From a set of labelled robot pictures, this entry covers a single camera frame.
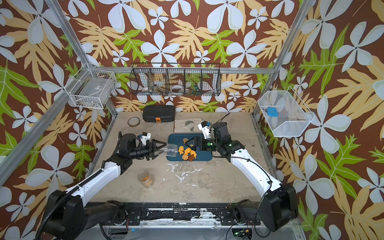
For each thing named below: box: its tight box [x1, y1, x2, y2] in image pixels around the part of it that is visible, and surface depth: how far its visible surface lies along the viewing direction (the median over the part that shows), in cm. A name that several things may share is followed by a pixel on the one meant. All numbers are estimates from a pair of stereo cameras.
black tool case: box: [142, 105, 176, 123], surface depth 117 cm
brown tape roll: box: [127, 117, 141, 128], surface depth 117 cm
